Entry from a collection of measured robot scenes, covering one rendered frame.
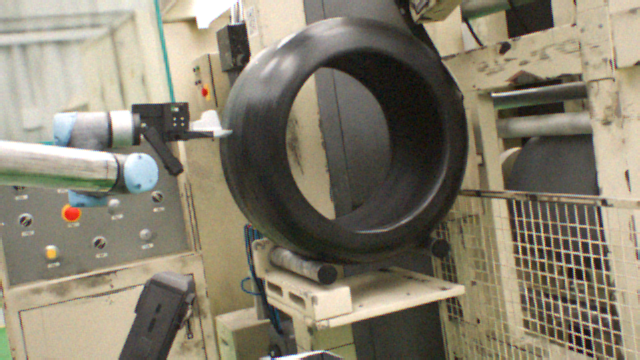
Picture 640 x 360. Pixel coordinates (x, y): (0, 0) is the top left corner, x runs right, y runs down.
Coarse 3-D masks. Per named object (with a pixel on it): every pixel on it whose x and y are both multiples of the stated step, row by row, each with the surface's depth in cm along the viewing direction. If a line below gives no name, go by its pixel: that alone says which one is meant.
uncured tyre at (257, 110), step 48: (288, 48) 163; (336, 48) 163; (384, 48) 167; (240, 96) 166; (288, 96) 160; (384, 96) 197; (432, 96) 174; (240, 144) 162; (432, 144) 194; (240, 192) 170; (288, 192) 160; (384, 192) 198; (432, 192) 173; (288, 240) 166; (336, 240) 165; (384, 240) 169
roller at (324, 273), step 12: (276, 252) 193; (288, 252) 187; (276, 264) 193; (288, 264) 182; (300, 264) 175; (312, 264) 169; (324, 264) 165; (312, 276) 168; (324, 276) 164; (336, 276) 165
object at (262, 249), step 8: (256, 240) 196; (264, 240) 195; (256, 248) 194; (264, 248) 195; (272, 248) 196; (256, 256) 195; (264, 256) 195; (256, 264) 195; (264, 264) 195; (272, 264) 196; (256, 272) 197; (264, 272) 195
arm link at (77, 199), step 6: (72, 192) 153; (78, 192) 152; (84, 192) 152; (90, 192) 152; (96, 192) 151; (72, 198) 153; (78, 198) 152; (84, 198) 152; (90, 198) 152; (96, 198) 153; (102, 198) 154; (72, 204) 153; (78, 204) 153; (84, 204) 152; (90, 204) 153; (96, 204) 153; (102, 204) 155
